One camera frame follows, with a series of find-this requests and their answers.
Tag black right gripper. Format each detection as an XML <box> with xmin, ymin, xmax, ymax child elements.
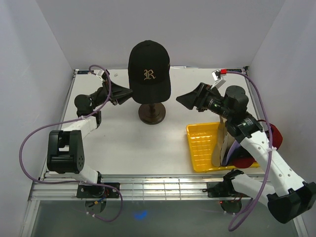
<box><xmin>175</xmin><ymin>82</ymin><xmax>232</xmax><ymax>120</ymax></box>

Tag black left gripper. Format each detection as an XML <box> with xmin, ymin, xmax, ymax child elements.
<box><xmin>89</xmin><ymin>78</ymin><xmax>134</xmax><ymax>109</ymax></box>

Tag black cap gold letter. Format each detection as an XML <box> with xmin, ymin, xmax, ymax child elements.
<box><xmin>128</xmin><ymin>40</ymin><xmax>171</xmax><ymax>104</ymax></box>

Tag beige cap black letter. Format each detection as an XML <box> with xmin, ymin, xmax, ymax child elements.
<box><xmin>211</xmin><ymin>117</ymin><xmax>235</xmax><ymax>167</ymax></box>

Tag purple LA cap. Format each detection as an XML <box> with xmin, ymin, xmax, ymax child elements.
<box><xmin>221</xmin><ymin>141</ymin><xmax>240</xmax><ymax>166</ymax></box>

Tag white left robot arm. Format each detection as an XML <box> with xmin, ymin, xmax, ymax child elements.
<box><xmin>46</xmin><ymin>80</ymin><xmax>132</xmax><ymax>198</ymax></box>

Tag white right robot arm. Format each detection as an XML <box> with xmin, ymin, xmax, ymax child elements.
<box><xmin>176</xmin><ymin>83</ymin><xmax>316</xmax><ymax>224</ymax></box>

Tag dark wooden round stand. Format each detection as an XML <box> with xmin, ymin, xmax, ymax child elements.
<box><xmin>138</xmin><ymin>103</ymin><xmax>166</xmax><ymax>125</ymax></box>

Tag yellow plastic tray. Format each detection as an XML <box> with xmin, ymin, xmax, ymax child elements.
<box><xmin>185</xmin><ymin>121</ymin><xmax>261</xmax><ymax>173</ymax></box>

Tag red cap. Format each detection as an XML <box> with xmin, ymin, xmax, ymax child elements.
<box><xmin>233</xmin><ymin>119</ymin><xmax>283</xmax><ymax>169</ymax></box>

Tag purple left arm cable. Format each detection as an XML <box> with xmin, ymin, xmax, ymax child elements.
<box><xmin>19</xmin><ymin>64</ymin><xmax>112</xmax><ymax>185</ymax></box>

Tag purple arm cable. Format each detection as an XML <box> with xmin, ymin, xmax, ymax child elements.
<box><xmin>227</xmin><ymin>70</ymin><xmax>274</xmax><ymax>232</ymax></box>
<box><xmin>19</xmin><ymin>64</ymin><xmax>112</xmax><ymax>185</ymax></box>

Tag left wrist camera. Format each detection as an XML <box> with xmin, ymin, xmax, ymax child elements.
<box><xmin>90</xmin><ymin>69</ymin><xmax>105</xmax><ymax>82</ymax></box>

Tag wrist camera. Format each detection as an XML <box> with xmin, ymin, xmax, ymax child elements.
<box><xmin>90</xmin><ymin>69</ymin><xmax>105</xmax><ymax>82</ymax></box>
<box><xmin>211</xmin><ymin>69</ymin><xmax>227</xmax><ymax>89</ymax></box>

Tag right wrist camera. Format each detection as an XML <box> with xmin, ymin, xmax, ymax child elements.
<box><xmin>211</xmin><ymin>69</ymin><xmax>227</xmax><ymax>89</ymax></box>

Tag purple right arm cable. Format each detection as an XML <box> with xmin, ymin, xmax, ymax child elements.
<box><xmin>227</xmin><ymin>70</ymin><xmax>274</xmax><ymax>232</ymax></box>

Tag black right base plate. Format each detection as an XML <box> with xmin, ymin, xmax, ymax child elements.
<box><xmin>202</xmin><ymin>181</ymin><xmax>237</xmax><ymax>198</ymax></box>

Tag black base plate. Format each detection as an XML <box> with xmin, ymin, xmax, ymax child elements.
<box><xmin>202</xmin><ymin>181</ymin><xmax>237</xmax><ymax>198</ymax></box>
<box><xmin>76</xmin><ymin>183</ymin><xmax>120</xmax><ymax>198</ymax></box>

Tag aluminium front rail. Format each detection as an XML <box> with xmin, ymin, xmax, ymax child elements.
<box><xmin>29</xmin><ymin>173</ymin><xmax>224</xmax><ymax>201</ymax></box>

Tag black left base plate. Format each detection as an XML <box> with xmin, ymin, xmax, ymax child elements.
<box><xmin>76</xmin><ymin>183</ymin><xmax>120</xmax><ymax>198</ymax></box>

